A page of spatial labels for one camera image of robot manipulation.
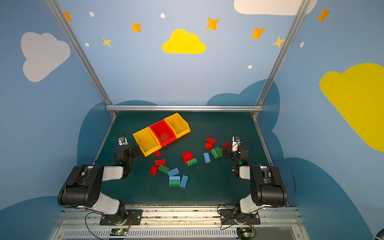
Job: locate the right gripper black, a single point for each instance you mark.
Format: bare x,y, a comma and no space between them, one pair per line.
230,151

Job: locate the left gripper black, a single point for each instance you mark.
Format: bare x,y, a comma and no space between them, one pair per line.
132,151

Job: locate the yellow bin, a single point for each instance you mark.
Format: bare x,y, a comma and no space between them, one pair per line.
178,125
147,141

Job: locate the small red lego brick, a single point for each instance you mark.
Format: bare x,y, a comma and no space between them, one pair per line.
158,154

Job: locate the red lego brick top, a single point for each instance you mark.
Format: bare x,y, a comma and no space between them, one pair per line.
210,140

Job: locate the red bin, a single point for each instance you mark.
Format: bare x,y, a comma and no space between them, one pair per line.
163,132

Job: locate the large red lego brick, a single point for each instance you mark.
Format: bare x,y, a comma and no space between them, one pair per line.
187,156

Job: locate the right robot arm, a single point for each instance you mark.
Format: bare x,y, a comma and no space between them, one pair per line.
267,189

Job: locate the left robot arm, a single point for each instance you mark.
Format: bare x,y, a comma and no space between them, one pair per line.
82,188

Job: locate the light green lego brick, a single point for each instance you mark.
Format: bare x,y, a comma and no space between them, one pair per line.
219,152

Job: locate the green lego brick studs side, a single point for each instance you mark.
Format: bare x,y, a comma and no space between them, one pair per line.
214,154

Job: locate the blue lego brick upright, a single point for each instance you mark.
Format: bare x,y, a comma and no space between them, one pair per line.
207,158

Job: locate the dark green lego brick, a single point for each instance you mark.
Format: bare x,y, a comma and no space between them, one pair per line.
163,169

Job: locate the green lego brick center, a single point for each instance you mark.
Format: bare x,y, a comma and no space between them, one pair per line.
192,162

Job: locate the blue lego on green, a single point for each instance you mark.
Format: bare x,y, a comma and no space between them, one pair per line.
175,178

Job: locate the blue lego brick tilted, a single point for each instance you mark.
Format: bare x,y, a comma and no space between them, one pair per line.
173,172

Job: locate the green lego under blue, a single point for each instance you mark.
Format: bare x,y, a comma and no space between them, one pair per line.
174,183

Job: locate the blue lego brick lower right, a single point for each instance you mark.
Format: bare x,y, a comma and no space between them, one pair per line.
184,181

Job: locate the right controller board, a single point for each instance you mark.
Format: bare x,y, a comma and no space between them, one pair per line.
245,234

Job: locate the controller board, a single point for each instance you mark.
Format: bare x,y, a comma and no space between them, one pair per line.
245,234
119,232

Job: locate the left controller board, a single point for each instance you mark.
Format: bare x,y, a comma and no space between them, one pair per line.
119,232

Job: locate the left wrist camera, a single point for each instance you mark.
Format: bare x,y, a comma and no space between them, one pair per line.
122,141

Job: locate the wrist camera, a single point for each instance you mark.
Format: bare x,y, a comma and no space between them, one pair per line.
236,141
122,141

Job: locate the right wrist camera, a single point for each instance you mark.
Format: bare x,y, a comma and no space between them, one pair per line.
236,141

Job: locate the horizontal aluminium frame bar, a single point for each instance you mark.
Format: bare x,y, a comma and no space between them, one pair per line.
147,108

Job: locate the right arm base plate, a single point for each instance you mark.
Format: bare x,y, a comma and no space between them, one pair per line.
234,217

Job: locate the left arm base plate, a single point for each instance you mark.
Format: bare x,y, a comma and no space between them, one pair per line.
129,217

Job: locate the left aluminium frame post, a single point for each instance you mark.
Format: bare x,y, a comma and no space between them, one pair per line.
59,15

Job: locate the aluminium frame post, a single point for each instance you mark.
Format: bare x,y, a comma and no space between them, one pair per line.
284,49
59,15

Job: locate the right aluminium frame post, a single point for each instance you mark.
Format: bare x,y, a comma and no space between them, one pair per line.
284,49

